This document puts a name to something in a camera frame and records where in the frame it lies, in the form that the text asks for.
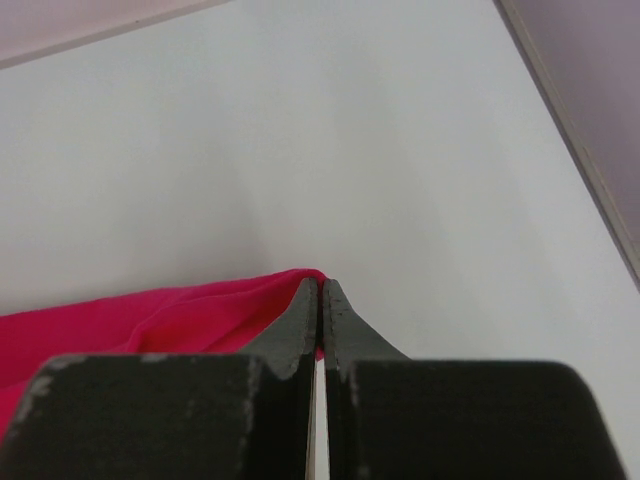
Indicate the magenta t shirt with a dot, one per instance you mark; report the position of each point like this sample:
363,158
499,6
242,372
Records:
218,317

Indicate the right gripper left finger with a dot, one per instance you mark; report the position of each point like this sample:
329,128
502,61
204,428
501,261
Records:
246,415

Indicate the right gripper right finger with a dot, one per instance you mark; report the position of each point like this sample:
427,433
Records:
394,417

